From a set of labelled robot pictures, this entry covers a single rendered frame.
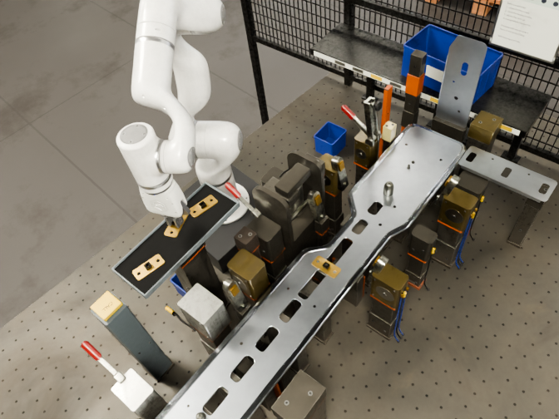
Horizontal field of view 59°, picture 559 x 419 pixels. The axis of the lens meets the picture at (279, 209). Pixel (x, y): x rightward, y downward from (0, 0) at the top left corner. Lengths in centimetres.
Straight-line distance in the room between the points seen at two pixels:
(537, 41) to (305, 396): 136
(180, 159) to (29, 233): 227
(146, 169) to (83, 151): 246
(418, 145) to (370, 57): 48
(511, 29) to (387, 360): 118
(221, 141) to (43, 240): 188
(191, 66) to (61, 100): 272
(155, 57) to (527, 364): 138
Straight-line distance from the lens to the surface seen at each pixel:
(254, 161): 215
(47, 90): 425
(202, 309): 132
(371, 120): 163
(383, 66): 204
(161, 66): 119
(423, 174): 169
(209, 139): 154
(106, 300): 137
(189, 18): 133
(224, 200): 144
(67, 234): 315
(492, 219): 200
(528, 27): 192
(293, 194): 142
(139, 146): 109
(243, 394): 134
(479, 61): 169
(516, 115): 190
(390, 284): 139
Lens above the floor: 226
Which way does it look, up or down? 53 degrees down
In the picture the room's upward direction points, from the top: 10 degrees counter-clockwise
